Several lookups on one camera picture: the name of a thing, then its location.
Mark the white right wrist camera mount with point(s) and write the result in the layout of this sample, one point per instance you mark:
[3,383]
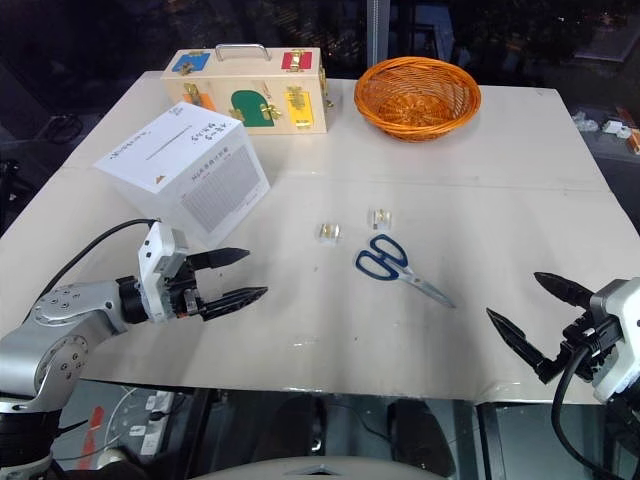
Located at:
[620,305]

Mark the orange floor object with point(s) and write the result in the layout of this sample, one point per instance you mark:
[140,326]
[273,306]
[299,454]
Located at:
[95,435]

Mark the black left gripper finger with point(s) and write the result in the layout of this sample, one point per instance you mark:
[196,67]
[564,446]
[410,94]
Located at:
[235,300]
[220,257]

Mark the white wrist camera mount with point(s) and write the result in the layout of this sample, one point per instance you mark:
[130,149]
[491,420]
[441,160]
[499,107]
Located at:
[150,260]
[620,305]

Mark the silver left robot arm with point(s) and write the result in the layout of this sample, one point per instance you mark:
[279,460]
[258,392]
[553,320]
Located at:
[55,345]

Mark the white power strip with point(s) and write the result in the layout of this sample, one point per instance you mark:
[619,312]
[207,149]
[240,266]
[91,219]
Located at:
[150,425]

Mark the light grey robot torso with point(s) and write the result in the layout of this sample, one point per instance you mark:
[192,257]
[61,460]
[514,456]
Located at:
[320,470]

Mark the orange wicker basket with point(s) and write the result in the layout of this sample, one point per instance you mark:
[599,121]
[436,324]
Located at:
[370,107]

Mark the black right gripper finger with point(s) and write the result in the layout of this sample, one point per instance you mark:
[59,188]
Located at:
[565,288]
[520,337]

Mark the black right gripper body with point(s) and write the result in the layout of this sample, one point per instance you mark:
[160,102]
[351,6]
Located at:
[592,337]

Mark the grey metal post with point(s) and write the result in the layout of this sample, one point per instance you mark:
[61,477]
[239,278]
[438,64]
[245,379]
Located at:
[377,40]

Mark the black object on floor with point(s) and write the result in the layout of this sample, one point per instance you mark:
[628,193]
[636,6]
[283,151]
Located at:
[65,129]

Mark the white clutter on floor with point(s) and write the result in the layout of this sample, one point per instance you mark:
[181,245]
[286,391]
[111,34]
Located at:
[585,121]
[616,127]

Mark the white cardboard box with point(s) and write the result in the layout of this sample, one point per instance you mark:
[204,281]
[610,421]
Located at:
[175,165]

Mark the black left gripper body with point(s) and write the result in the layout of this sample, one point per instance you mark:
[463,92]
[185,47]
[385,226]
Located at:
[181,287]

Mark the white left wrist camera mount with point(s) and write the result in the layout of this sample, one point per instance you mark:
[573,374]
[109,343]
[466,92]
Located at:
[150,260]

